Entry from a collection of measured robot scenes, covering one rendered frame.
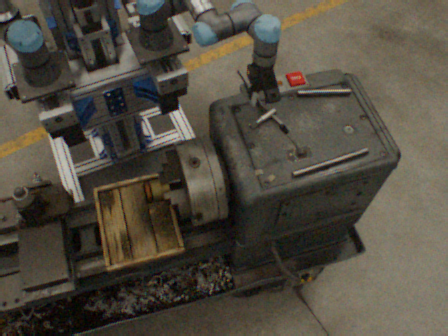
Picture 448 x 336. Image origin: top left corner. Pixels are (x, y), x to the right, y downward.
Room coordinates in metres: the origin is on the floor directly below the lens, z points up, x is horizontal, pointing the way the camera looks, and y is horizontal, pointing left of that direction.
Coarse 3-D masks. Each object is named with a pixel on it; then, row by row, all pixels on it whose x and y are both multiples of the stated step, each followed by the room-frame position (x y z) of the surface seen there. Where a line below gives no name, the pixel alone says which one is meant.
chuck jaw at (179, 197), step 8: (168, 192) 0.73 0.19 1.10; (176, 192) 0.73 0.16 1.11; (184, 192) 0.73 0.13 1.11; (168, 200) 0.70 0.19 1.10; (176, 200) 0.69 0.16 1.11; (184, 200) 0.69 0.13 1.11; (176, 208) 0.67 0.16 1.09; (184, 208) 0.66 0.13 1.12; (184, 216) 0.64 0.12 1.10; (192, 216) 0.64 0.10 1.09; (200, 216) 0.64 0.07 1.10
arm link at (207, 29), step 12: (192, 0) 1.08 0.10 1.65; (204, 0) 1.08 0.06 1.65; (192, 12) 1.06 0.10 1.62; (204, 12) 1.05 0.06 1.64; (216, 12) 1.06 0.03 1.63; (204, 24) 1.01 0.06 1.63; (216, 24) 1.01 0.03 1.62; (228, 24) 1.02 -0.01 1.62; (204, 36) 0.98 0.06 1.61; (216, 36) 0.99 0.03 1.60; (228, 36) 1.01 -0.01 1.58
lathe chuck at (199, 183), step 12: (192, 144) 0.86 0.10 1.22; (180, 156) 0.80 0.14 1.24; (192, 156) 0.80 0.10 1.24; (204, 156) 0.80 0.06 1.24; (180, 168) 0.80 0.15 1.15; (192, 168) 0.75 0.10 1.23; (204, 168) 0.75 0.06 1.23; (180, 180) 0.84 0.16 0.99; (192, 180) 0.71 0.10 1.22; (204, 180) 0.72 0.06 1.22; (192, 192) 0.68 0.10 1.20; (204, 192) 0.68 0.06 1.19; (192, 204) 0.65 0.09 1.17; (204, 204) 0.66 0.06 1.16; (216, 204) 0.66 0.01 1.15; (204, 216) 0.64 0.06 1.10; (216, 216) 0.65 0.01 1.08
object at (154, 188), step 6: (156, 180) 0.77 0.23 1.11; (144, 186) 0.74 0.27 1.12; (150, 186) 0.74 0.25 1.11; (156, 186) 0.74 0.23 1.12; (162, 186) 0.75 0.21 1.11; (168, 186) 0.75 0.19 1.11; (144, 192) 0.72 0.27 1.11; (150, 192) 0.72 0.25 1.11; (156, 192) 0.72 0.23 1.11; (162, 192) 0.72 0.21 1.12; (150, 198) 0.70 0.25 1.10; (156, 198) 0.71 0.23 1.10; (162, 198) 0.71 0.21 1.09
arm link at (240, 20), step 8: (240, 0) 1.12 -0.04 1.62; (248, 0) 1.13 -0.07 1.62; (232, 8) 1.11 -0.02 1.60; (240, 8) 1.08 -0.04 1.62; (248, 8) 1.08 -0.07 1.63; (256, 8) 1.09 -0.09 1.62; (232, 16) 1.05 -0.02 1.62; (240, 16) 1.05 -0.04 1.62; (248, 16) 1.06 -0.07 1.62; (256, 16) 1.05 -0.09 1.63; (240, 24) 1.03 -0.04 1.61; (248, 24) 1.03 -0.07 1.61; (240, 32) 1.03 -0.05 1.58
